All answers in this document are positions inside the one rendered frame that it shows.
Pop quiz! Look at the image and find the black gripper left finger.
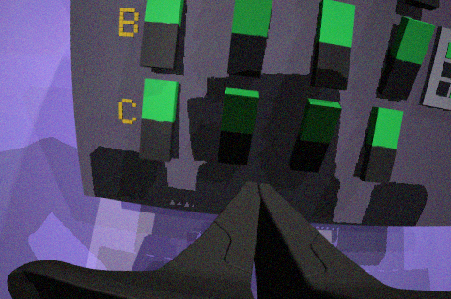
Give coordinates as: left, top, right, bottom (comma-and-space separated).
7, 182, 260, 299

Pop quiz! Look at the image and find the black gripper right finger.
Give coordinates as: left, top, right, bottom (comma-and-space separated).
255, 182, 451, 299

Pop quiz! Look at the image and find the dark grey switch panel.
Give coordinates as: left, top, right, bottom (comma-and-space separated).
70, 0, 451, 227

